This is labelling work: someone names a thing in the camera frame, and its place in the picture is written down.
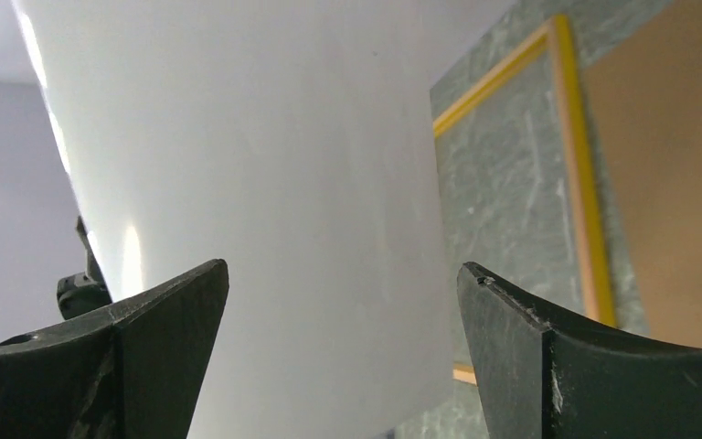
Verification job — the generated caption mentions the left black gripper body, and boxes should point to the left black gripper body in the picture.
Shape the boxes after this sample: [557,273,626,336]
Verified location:
[56,217,112,320]

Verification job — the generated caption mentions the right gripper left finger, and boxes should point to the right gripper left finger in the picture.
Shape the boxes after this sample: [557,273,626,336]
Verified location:
[0,259,229,438]

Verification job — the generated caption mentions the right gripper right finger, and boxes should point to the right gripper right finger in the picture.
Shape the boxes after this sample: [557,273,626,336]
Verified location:
[457,262,702,438]

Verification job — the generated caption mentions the building and sky photo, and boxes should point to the building and sky photo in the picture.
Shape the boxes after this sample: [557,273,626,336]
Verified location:
[14,1,453,438]

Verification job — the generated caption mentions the brown frame backing board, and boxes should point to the brown frame backing board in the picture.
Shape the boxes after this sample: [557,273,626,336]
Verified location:
[585,1,702,348]

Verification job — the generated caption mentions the yellow wooden picture frame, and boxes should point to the yellow wooden picture frame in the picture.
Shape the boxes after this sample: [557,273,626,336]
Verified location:
[432,15,619,386]

